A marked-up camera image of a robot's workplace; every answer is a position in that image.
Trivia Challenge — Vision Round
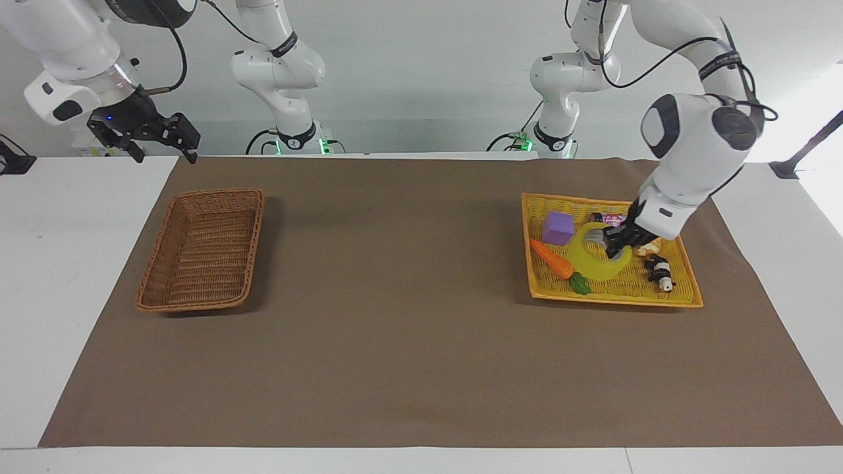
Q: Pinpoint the purple cube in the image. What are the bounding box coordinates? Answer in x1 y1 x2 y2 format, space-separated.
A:
541 211 576 248

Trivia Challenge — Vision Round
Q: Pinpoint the yellow wicker basket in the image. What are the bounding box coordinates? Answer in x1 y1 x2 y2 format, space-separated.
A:
520 192 704 309

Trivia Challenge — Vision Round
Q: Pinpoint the toy carrot with green leaf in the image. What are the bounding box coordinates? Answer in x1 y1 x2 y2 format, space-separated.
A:
529 238 592 296

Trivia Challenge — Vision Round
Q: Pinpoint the brown wicker basket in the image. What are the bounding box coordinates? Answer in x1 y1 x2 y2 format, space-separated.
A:
135 188 266 313

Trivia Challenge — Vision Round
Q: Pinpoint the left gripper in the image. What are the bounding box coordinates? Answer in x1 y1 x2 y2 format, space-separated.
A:
603 199 661 259

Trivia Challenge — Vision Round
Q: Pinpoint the yellow toy banana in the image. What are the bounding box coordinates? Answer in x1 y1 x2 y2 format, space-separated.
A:
567 221 634 282

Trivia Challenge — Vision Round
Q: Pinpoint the black and white toy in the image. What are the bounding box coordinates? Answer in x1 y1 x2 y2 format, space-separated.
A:
643 255 677 293

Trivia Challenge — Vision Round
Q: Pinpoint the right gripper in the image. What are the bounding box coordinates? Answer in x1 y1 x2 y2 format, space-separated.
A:
87 89 202 165

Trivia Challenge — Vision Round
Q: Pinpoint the black stand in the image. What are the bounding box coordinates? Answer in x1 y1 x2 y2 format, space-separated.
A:
769 110 843 180
0 134 38 176

